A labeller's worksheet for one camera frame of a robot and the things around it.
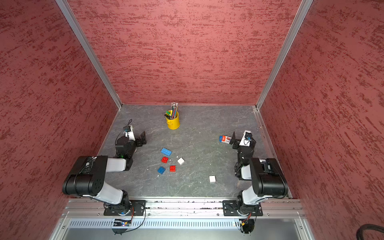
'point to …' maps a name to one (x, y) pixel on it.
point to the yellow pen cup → (173, 124)
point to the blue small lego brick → (161, 170)
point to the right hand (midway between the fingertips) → (240, 134)
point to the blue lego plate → (166, 152)
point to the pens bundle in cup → (171, 114)
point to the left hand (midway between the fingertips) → (137, 134)
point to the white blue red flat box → (225, 139)
